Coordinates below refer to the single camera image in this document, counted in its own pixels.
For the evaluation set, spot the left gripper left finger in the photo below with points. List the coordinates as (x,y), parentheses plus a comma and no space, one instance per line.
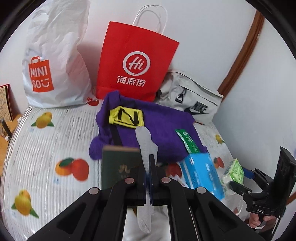
(98,214)

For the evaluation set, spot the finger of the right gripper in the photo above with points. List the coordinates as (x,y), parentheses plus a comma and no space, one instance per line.
(239,188)
(248,173)

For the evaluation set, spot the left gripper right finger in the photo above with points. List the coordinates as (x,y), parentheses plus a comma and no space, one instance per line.
(195,214)

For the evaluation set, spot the green tissue pack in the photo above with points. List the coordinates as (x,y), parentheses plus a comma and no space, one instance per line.
(234,172)

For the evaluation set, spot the yellow black mesh bag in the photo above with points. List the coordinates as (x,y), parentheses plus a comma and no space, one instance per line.
(126,117)

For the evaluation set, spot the blue tissue pack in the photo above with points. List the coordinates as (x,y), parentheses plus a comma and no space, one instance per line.
(198,171)

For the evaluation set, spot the dark green tea tin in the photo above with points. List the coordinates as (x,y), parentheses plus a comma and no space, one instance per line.
(116,163)

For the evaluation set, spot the fruit pattern tablecloth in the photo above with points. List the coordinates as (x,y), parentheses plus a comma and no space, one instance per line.
(32,190)

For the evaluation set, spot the grey Nike bag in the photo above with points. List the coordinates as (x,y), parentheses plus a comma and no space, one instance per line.
(182,92)

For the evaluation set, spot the brown patterned box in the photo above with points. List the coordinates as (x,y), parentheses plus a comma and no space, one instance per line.
(5,105)

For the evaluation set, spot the white Miniso plastic bag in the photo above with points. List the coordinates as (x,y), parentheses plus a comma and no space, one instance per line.
(54,72)

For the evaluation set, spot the red Haidilao paper bag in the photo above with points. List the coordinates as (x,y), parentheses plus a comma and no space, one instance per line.
(134,60)

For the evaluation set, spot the brown wooden door frame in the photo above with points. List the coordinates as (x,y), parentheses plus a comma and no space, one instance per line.
(244,55)

